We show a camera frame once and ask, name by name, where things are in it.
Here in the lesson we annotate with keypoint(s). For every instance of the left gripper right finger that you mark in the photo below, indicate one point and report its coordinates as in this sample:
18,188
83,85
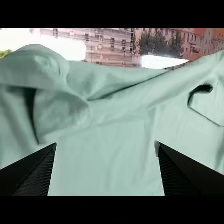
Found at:
188,176

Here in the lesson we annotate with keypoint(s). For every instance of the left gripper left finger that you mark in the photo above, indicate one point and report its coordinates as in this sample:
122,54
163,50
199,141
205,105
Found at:
26,178

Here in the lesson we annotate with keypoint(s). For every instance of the green shirt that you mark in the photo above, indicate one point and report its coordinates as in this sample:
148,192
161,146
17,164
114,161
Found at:
110,140

